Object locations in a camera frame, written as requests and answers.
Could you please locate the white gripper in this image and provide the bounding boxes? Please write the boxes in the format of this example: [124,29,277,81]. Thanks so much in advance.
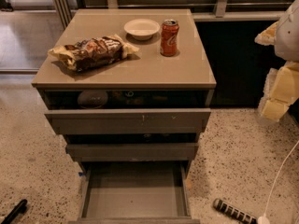
[254,0,299,121]

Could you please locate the white bowl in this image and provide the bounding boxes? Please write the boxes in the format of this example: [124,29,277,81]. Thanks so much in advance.
[124,19,160,41]

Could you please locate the brown chip bag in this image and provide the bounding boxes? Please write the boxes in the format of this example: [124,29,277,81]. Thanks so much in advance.
[48,35,139,72]

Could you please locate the grey drawer cabinet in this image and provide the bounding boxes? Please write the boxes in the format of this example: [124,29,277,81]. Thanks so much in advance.
[32,9,216,170]

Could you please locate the dark round object in drawer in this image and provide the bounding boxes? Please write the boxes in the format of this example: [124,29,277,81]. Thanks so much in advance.
[78,90,108,108]

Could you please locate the grey top drawer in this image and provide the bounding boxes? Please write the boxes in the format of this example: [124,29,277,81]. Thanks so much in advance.
[44,91,212,136]

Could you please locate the grey drawer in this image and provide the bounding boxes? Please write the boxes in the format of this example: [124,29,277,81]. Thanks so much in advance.
[68,161,200,224]
[44,91,212,136]
[66,142,199,162]

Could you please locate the grey middle drawer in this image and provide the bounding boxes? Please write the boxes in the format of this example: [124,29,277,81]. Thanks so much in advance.
[66,142,199,162]

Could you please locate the grey bottom drawer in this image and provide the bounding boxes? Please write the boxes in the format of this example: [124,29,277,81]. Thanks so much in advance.
[68,161,200,224]

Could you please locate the orange soda can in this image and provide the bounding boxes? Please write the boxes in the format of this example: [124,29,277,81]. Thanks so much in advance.
[160,20,179,57]

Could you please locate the black striped cylinder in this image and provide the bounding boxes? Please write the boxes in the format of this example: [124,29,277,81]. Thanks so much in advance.
[213,199,258,224]

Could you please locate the white cable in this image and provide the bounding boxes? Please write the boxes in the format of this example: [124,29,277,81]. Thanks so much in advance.
[257,139,299,224]

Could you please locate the black handle on floor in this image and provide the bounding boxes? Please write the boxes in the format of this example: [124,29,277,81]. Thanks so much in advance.
[1,199,27,224]

